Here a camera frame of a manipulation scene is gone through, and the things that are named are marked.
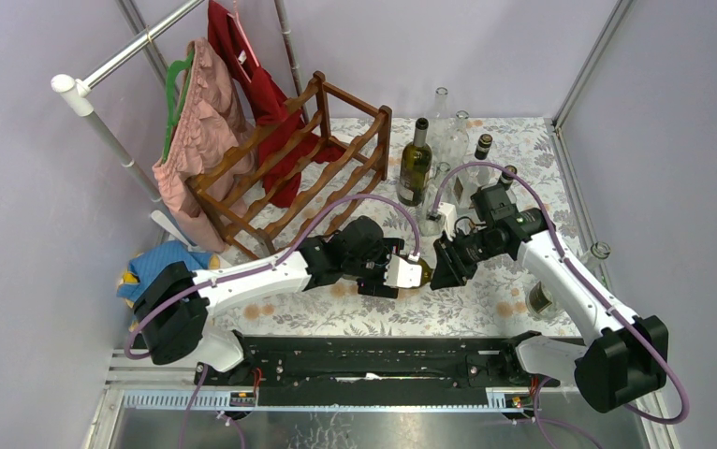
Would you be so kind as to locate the yellow cloth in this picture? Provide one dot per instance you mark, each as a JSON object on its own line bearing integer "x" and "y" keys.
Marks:
{"x": 126, "y": 287}

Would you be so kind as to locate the white slotted cable duct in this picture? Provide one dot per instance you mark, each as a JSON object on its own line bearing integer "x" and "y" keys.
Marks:
{"x": 341, "y": 397}

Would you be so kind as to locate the floral tablecloth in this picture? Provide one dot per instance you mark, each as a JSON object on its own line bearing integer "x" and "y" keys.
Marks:
{"x": 492, "y": 304}

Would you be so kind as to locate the brown wooden wine rack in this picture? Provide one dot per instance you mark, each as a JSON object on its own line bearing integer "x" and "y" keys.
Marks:
{"x": 313, "y": 169}

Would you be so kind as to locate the green clothes hanger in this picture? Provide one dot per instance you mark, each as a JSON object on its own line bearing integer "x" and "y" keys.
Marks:
{"x": 175, "y": 100}

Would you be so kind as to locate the silver clothes rail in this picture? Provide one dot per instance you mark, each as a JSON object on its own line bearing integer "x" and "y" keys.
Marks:
{"x": 118, "y": 88}

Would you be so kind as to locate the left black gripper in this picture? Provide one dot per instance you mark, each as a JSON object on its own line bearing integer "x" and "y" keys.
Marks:
{"x": 375, "y": 287}

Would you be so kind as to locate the clear bottle black cap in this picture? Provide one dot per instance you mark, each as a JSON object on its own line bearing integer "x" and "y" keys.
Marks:
{"x": 468, "y": 180}
{"x": 507, "y": 177}

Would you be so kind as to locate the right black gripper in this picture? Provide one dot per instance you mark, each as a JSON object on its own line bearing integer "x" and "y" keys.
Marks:
{"x": 447, "y": 272}

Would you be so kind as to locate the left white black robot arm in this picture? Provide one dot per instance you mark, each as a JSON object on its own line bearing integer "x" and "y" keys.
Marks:
{"x": 176, "y": 311}

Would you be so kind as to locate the blue cloth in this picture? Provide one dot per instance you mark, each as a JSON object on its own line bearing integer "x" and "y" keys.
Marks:
{"x": 147, "y": 266}

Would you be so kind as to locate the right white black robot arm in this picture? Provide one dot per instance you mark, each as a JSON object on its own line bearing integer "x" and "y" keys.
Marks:
{"x": 622, "y": 356}

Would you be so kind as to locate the clear bottle black cap front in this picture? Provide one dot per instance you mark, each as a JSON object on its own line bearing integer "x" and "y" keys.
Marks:
{"x": 507, "y": 177}

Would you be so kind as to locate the green wine bottle silver neck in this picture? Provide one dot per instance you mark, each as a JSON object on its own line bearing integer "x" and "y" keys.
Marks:
{"x": 415, "y": 166}

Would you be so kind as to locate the green wine bottle brown label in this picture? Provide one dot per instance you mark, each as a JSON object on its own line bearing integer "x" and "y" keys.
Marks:
{"x": 426, "y": 272}

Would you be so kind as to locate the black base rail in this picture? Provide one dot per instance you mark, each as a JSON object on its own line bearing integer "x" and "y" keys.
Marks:
{"x": 288, "y": 362}

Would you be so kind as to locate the clear square glass bottle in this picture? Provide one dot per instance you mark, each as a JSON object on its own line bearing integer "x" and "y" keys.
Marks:
{"x": 439, "y": 172}

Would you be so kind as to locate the red hanging garment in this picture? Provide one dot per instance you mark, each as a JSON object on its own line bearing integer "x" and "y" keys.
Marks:
{"x": 266, "y": 101}

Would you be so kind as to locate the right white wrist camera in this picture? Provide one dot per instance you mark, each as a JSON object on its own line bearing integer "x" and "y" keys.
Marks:
{"x": 440, "y": 220}

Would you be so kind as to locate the clear bottle black cap rear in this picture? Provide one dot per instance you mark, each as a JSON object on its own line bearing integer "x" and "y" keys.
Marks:
{"x": 468, "y": 180}

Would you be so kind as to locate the pink hanging garment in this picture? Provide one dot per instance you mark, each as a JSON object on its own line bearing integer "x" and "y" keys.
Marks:
{"x": 211, "y": 123}

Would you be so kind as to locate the clear tall bottle back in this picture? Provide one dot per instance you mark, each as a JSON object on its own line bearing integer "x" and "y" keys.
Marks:
{"x": 439, "y": 119}

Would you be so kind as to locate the clear round bottle back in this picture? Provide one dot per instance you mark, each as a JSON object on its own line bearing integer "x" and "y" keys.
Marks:
{"x": 454, "y": 141}

